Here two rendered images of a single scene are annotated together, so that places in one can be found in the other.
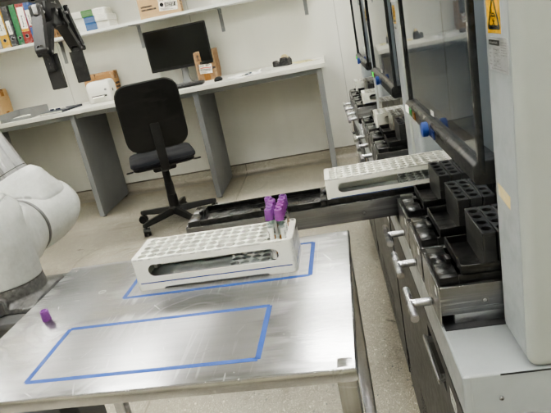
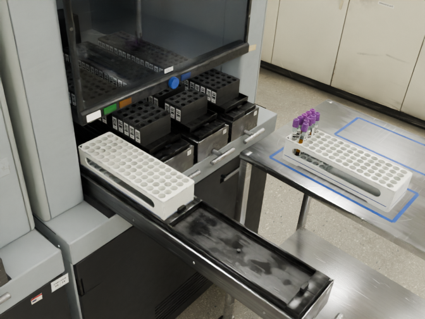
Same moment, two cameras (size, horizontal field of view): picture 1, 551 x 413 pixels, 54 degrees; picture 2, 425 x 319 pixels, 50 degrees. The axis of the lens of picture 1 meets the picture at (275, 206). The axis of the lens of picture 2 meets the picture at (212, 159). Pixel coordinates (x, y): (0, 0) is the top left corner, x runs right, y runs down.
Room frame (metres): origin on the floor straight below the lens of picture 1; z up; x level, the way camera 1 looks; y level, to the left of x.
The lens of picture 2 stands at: (1.90, 0.31, 1.50)
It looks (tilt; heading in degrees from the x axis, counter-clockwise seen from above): 35 degrees down; 211
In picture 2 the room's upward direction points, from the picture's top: 4 degrees clockwise
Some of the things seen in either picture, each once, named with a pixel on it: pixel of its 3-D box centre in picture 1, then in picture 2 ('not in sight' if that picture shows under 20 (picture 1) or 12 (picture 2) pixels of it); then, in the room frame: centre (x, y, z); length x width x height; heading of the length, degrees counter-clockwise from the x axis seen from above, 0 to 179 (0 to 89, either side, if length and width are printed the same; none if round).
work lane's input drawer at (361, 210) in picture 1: (316, 208); (190, 227); (1.28, -0.10, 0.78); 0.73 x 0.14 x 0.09; 82
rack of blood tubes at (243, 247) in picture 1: (218, 254); (343, 164); (0.94, 0.12, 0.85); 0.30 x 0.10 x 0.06; 80
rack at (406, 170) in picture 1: (386, 176); (134, 173); (1.26, -0.28, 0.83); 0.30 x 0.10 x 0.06; 82
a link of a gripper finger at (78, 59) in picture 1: (80, 66); not in sight; (1.31, 0.37, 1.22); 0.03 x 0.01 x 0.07; 82
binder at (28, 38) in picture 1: (31, 23); not in sight; (4.90, 1.69, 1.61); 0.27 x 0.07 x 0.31; 172
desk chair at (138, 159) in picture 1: (163, 152); not in sight; (3.86, 0.71, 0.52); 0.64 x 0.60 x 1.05; 12
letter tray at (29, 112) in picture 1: (25, 113); not in sight; (4.60, 1.86, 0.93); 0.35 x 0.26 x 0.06; 176
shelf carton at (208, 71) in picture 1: (207, 64); not in sight; (4.72, 0.32, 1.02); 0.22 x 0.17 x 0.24; 172
